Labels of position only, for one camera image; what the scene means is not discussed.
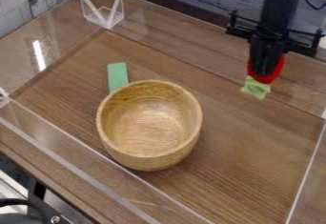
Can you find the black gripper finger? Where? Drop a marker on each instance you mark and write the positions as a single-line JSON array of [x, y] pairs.
[[256, 55], [274, 55]]

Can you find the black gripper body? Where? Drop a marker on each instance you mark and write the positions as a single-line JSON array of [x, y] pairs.
[[299, 41]]

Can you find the red plush strawberry toy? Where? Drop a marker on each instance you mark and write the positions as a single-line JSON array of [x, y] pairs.
[[257, 85]]

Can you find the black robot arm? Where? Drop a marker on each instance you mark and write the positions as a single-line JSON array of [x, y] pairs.
[[276, 14]]

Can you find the green rectangular block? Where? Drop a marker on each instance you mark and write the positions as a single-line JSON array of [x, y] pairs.
[[116, 75]]

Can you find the wooden bowl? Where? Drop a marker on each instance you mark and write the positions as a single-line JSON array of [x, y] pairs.
[[148, 123]]

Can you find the clear acrylic corner bracket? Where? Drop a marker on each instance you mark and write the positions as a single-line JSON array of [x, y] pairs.
[[105, 17]]

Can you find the black table leg bracket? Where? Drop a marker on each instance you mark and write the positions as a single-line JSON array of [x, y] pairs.
[[49, 216]]

